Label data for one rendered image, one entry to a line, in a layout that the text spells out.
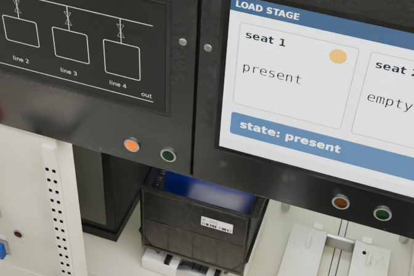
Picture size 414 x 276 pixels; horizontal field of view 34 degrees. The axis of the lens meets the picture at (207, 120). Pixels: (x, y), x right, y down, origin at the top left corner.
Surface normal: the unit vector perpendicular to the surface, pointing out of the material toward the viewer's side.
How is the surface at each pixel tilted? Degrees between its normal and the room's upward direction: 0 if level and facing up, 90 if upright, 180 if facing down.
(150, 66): 90
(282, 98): 90
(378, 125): 90
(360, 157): 90
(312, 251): 0
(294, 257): 0
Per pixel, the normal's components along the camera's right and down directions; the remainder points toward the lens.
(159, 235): -0.31, 0.62
